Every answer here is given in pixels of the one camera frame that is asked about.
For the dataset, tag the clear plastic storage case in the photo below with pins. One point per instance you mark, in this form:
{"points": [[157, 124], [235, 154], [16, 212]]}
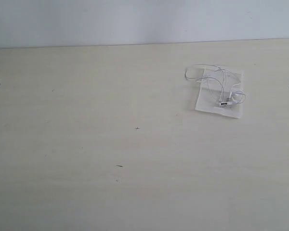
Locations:
{"points": [[221, 92]]}

